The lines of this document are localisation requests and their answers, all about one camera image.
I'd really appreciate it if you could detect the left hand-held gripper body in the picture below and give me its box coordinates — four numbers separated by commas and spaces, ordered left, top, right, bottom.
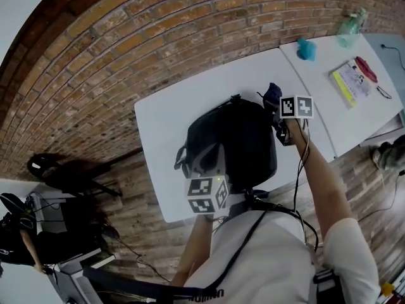
184, 168, 232, 217

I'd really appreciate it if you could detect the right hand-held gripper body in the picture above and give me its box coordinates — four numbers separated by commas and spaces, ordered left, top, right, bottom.
271, 95, 315, 148

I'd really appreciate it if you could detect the dark blue cloth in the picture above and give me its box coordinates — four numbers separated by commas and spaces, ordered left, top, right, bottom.
258, 82, 284, 110

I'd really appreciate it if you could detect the black backpack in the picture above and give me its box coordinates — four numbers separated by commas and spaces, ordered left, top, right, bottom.
173, 94, 278, 199

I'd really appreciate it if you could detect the person's right forearm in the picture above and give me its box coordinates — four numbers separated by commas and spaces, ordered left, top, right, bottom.
286, 118, 354, 234

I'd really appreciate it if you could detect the person's left forearm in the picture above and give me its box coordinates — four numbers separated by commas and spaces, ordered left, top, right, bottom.
169, 215, 216, 288

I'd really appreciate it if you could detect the teal crumpled rag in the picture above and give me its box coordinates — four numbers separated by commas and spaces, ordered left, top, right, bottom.
296, 38, 317, 61

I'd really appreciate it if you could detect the yellow edged booklet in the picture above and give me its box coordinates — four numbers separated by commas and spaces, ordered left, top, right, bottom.
328, 60, 373, 109

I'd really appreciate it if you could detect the red pouch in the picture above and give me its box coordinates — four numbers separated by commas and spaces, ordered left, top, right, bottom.
353, 55, 379, 84

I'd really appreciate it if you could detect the green spray bottle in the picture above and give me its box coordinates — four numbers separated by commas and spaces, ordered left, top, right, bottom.
335, 7, 368, 49

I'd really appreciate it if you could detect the person's white shirt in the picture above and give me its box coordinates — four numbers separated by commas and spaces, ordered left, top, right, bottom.
183, 209, 380, 304

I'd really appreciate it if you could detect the black curved bar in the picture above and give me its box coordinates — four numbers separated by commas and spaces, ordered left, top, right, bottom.
82, 264, 222, 300

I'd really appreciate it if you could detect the black folding chair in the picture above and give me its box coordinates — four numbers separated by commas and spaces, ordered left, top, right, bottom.
27, 153, 123, 199

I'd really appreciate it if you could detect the black harness buckle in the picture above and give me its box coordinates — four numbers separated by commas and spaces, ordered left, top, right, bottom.
313, 267, 346, 304

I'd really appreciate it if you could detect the gray desk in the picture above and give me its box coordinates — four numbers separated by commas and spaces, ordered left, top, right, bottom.
27, 188, 77, 234
53, 248, 118, 304

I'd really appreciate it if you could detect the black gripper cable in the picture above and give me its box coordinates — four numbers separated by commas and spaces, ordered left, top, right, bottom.
292, 118, 319, 253

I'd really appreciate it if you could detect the black neck strap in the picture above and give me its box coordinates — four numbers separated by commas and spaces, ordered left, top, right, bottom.
202, 201, 304, 293

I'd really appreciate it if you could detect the black floor cable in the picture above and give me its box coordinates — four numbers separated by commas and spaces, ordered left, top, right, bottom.
113, 232, 171, 283
357, 169, 405, 221

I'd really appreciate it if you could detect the black table cable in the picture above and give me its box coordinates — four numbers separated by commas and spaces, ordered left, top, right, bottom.
381, 42, 405, 72

